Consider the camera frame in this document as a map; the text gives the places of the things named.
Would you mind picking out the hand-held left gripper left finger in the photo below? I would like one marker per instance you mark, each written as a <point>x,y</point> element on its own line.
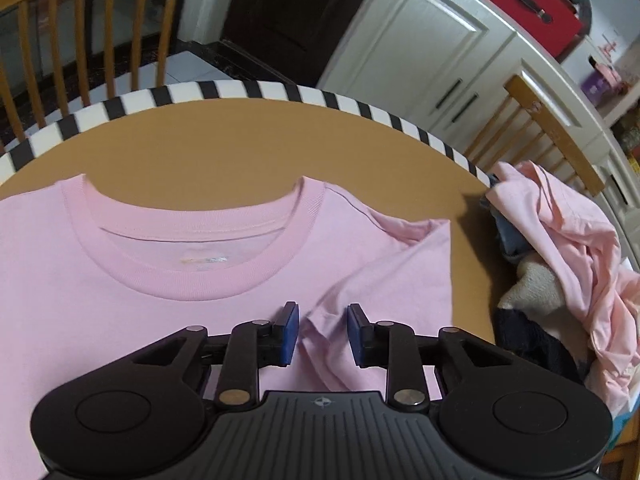
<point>289,332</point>

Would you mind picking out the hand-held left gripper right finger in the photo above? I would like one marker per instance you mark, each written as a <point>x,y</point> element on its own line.
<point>356,335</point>

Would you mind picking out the pink printed t-shirt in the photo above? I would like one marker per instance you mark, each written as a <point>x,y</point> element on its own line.
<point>150,320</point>

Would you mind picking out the pile of crumpled clothes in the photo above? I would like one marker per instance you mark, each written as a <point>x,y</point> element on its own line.
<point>575,240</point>

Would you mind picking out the blue denim cloth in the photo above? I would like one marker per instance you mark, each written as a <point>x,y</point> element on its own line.
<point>510,240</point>

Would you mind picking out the beige cloth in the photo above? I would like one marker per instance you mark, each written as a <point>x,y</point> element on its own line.
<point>532,285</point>

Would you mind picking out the white cabinet unit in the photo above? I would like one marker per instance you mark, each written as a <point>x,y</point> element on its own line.
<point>415,45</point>

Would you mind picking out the dark wooden door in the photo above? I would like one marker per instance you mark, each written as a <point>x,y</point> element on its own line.
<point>290,20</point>

